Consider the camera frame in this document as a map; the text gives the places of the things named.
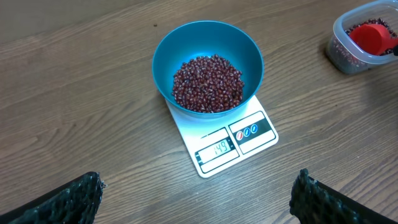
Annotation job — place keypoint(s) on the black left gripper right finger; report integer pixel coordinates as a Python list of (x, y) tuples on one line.
[(314, 202)]

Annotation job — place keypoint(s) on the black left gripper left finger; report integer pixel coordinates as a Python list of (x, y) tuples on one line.
[(74, 202)]

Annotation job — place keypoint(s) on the red scoop with blue handle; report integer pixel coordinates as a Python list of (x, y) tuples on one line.
[(374, 39)]

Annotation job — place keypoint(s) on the white digital kitchen scale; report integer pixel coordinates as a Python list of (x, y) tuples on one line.
[(217, 144)]

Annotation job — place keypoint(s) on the red beans in bowl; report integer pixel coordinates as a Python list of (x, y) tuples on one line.
[(208, 85)]

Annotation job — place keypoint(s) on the teal plastic bowl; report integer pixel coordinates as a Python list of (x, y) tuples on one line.
[(206, 38)]

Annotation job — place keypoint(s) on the red adzuki beans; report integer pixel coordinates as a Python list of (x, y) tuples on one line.
[(345, 54)]

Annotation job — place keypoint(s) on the clear plastic container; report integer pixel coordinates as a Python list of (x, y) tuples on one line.
[(386, 9)]

